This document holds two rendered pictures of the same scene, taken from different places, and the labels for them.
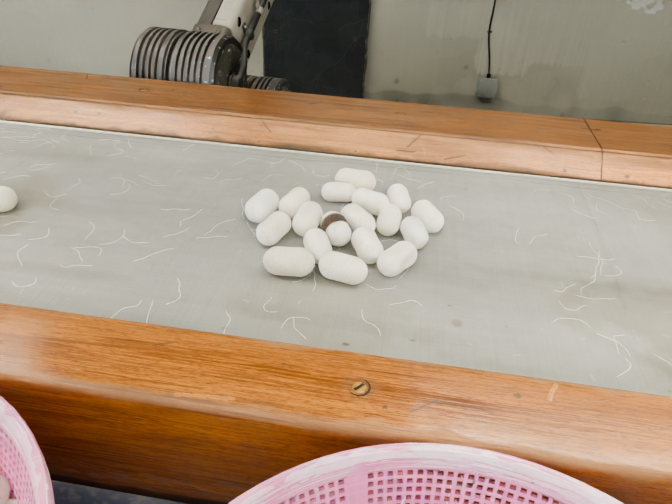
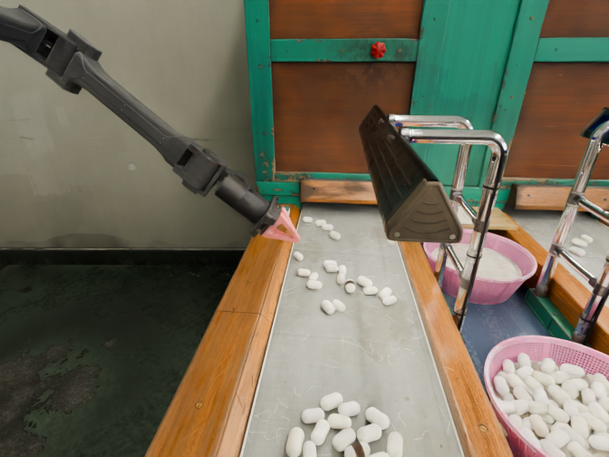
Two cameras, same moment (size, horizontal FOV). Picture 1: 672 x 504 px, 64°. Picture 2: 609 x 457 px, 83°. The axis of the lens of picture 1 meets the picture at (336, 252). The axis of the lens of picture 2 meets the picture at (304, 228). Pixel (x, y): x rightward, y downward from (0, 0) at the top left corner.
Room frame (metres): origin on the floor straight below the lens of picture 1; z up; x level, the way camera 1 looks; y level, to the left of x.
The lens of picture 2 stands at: (0.44, 0.28, 1.22)
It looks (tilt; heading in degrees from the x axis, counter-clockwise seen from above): 26 degrees down; 268
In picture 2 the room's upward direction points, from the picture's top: straight up
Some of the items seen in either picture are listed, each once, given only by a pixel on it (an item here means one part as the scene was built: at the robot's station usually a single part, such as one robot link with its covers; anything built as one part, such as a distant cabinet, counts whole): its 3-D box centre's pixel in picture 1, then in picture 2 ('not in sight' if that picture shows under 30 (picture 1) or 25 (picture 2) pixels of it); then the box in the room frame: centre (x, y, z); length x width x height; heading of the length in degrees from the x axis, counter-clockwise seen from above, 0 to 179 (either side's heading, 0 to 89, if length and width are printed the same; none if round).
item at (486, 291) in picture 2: not in sight; (473, 266); (-0.03, -0.49, 0.72); 0.27 x 0.27 x 0.10
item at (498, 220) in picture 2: not in sight; (452, 216); (-0.06, -0.70, 0.77); 0.33 x 0.15 x 0.01; 173
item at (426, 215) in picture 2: not in sight; (390, 145); (0.27, -0.35, 1.08); 0.62 x 0.08 x 0.07; 83
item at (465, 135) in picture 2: not in sight; (420, 234); (0.19, -0.34, 0.90); 0.20 x 0.19 x 0.45; 83
